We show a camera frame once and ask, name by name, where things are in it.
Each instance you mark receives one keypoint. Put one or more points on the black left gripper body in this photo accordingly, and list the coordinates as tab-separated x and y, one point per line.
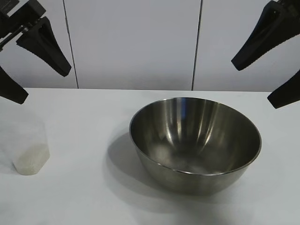
18	11

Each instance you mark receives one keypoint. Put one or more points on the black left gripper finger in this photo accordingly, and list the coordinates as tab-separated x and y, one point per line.
10	90
47	49

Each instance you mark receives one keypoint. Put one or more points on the stainless steel mixing bowl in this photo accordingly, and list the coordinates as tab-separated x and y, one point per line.
194	140

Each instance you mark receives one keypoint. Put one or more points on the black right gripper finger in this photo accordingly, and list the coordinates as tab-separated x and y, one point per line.
287	95
272	35

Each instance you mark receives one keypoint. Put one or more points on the clear plastic measuring cup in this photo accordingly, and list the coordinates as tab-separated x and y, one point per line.
35	138

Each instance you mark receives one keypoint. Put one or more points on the white rice grains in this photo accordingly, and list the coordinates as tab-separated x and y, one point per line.
31	161

